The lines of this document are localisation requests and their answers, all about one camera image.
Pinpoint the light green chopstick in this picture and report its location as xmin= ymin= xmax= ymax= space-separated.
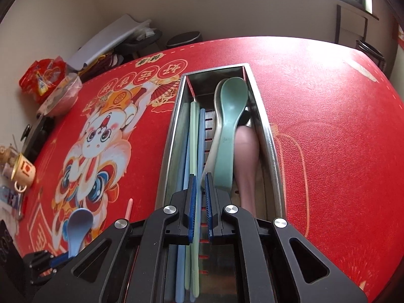
xmin=191 ymin=107 xmax=203 ymax=303
xmin=185 ymin=100 xmax=198 ymax=303

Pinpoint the folded red cloth stack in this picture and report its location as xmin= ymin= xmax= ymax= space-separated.
xmin=78 ymin=51 xmax=122 ymax=77

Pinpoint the black portable stove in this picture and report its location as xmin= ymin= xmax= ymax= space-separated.
xmin=20 ymin=117 xmax=56 ymax=165

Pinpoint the small printed box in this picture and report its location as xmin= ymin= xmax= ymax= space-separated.
xmin=0 ymin=185 xmax=24 ymax=220

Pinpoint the black stool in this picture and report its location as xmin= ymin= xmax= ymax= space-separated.
xmin=114 ymin=33 xmax=162 ymax=61

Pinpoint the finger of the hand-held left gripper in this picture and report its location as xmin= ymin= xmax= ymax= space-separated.
xmin=50 ymin=252 xmax=70 ymax=269

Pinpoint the white spoon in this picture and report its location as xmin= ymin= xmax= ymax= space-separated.
xmin=201 ymin=79 xmax=228 ymax=190

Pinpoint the brown bear figurine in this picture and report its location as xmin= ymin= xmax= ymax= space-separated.
xmin=0 ymin=145 xmax=16 ymax=165

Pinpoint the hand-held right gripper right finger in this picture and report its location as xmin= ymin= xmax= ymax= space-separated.
xmin=205 ymin=173 xmax=369 ymax=303

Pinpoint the green spoon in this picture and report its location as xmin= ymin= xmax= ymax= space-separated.
xmin=215 ymin=77 xmax=250 ymax=194

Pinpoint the yellow mug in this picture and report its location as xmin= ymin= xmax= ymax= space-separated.
xmin=10 ymin=153 xmax=37 ymax=194

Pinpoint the red snack bag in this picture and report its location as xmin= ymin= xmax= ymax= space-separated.
xmin=19 ymin=56 xmax=69 ymax=104

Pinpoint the light blue chopstick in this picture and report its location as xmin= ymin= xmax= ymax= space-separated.
xmin=199 ymin=109 xmax=206 ymax=177
xmin=175 ymin=100 xmax=190 ymax=303

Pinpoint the pink spoon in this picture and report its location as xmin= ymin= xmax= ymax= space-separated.
xmin=233 ymin=125 xmax=261 ymax=216

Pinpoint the bowl with plastic wrap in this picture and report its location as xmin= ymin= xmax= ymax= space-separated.
xmin=36 ymin=73 xmax=83 ymax=118

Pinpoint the blue spoon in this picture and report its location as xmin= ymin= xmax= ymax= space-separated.
xmin=66 ymin=209 xmax=95 ymax=258

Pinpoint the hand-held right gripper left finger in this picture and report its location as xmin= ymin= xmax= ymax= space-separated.
xmin=32 ymin=174 xmax=195 ymax=303

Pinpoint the black box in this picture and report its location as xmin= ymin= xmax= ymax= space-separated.
xmin=0 ymin=219 xmax=14 ymax=260

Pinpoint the stainless steel cutlery tray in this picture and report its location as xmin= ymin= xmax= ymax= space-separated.
xmin=155 ymin=63 xmax=285 ymax=303

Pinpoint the white paper roll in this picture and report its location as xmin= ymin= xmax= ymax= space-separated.
xmin=68 ymin=14 xmax=153 ymax=69

